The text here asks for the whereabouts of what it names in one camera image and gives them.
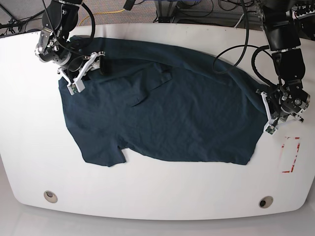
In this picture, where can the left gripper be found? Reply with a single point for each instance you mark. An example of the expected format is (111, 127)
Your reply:
(285, 103)

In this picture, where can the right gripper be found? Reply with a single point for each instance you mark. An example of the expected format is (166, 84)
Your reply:
(73, 65)

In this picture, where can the dark teal T-shirt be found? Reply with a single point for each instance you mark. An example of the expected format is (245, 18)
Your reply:
(164, 102)

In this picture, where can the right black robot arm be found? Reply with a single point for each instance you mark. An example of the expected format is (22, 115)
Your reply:
(59, 19)

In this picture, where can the red tape rectangle marking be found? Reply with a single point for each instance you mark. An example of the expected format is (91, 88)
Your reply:
(289, 153)

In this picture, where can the white power strip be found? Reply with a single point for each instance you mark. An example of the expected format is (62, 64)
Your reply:
(303, 11)

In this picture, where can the black tripod leg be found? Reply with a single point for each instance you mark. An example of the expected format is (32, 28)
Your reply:
(21, 9)

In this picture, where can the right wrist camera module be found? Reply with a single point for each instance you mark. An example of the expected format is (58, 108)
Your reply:
(76, 87)

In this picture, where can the right table cable grommet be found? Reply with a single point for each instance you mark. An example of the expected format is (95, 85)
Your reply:
(266, 202)

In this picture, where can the table cable grommet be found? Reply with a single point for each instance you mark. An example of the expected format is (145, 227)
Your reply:
(50, 197)
(266, 202)

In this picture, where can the left table cable grommet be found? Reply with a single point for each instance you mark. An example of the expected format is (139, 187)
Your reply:
(50, 197)

